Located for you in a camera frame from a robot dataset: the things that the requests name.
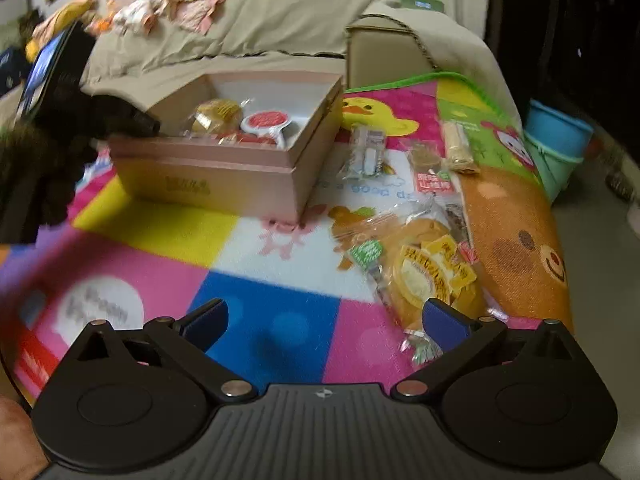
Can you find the phone with lit screen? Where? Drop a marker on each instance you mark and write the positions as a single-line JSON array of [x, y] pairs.
[[54, 80]]

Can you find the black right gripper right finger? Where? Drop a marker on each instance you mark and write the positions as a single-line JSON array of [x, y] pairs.
[[466, 344]]

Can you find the sesame roll packet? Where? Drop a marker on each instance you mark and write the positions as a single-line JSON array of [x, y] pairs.
[[458, 152]]

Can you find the brown biscuit packet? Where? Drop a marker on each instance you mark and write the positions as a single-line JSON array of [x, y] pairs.
[[428, 171]]

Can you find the colourful cartoon play mat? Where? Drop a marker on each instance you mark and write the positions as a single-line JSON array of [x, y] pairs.
[[299, 311]]

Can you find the yellow cake packet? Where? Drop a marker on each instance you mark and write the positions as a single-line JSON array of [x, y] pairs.
[[412, 253]]

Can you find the red lid jelly cup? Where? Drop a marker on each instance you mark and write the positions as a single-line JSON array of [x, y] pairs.
[[267, 125]]

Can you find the clear wrapped candy packet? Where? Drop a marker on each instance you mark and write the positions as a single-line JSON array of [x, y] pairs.
[[366, 155]]

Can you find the round bread in wrapper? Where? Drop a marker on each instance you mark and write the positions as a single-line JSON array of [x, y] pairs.
[[216, 117]]

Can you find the blue plastic bin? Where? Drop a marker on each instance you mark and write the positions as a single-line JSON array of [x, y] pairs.
[[557, 142]]

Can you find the beige sofa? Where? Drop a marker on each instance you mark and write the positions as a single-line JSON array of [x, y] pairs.
[[300, 30]]

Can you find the green digital clock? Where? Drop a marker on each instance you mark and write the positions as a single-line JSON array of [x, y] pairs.
[[429, 5]]

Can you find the pink cardboard box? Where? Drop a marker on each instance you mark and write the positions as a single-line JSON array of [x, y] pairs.
[[237, 172]]

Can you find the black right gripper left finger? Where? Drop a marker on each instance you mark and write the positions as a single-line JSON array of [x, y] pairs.
[[184, 342]]

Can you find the pink baby clothes pile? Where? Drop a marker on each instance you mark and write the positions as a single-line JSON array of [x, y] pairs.
[[141, 16]]

